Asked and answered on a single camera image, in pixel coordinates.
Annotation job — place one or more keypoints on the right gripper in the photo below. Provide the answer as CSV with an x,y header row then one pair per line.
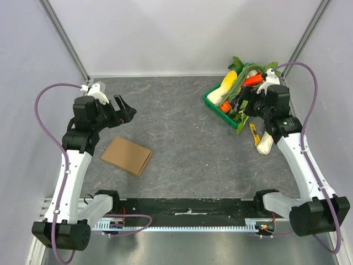
x,y
245,95

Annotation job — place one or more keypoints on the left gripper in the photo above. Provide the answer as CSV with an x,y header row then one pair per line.
x,y
124,115

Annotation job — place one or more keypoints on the brown cardboard express box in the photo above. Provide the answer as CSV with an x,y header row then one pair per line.
x,y
127,156

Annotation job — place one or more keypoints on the yellow utility knife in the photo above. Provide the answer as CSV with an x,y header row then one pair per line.
x,y
255,134

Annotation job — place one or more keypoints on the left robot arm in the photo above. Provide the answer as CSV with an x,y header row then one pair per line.
x,y
65,226

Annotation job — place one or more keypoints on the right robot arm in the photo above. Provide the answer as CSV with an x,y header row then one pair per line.
x,y
319,209

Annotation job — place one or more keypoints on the green long beans toy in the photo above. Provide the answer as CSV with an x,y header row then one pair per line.
x,y
234,90

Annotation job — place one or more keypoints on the small orange pumpkin toy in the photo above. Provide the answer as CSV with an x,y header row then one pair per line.
x,y
225,107

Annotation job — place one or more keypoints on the green leafy vegetable toy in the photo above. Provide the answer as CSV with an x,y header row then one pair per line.
x,y
240,118

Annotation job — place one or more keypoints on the orange carrot toy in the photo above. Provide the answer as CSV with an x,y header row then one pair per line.
x,y
254,80

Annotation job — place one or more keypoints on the yellow napa cabbage toy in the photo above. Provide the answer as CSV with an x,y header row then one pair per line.
x,y
216,96

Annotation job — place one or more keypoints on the green plastic tray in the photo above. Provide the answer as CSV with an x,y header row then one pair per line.
x,y
236,66

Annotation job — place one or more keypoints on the bok choy toy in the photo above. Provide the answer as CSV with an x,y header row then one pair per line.
x,y
265,144

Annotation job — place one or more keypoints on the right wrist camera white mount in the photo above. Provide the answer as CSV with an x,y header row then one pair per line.
x,y
269,78

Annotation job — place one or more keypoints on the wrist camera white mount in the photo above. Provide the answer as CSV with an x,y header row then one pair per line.
x,y
96,90
269,78

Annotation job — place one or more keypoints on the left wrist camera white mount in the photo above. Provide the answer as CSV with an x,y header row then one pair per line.
x,y
96,90

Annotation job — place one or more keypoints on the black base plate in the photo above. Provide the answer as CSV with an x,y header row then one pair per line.
x,y
211,211

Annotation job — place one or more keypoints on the grey slotted cable duct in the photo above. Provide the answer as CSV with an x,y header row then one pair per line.
x,y
114,226

